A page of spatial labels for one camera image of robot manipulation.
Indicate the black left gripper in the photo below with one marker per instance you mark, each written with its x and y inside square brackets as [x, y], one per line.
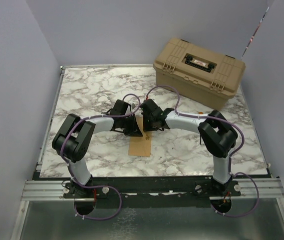
[134, 131]

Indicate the metal sheet front shelf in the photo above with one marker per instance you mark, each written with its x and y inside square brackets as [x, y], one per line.
[58, 221]

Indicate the tan plastic tool case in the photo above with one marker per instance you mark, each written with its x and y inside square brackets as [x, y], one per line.
[202, 75]

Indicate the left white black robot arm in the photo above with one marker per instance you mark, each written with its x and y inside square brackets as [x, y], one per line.
[72, 141]

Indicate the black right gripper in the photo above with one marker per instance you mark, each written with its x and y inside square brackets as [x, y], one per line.
[145, 127]

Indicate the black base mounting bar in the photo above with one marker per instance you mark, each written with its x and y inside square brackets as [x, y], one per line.
[149, 192]

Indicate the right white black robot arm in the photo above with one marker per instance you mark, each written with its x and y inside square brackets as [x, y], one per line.
[218, 136]

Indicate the brown paper envelope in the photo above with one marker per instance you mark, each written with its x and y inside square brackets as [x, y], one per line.
[140, 146]

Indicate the aluminium table frame rail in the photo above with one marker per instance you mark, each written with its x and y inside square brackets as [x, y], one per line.
[88, 91]

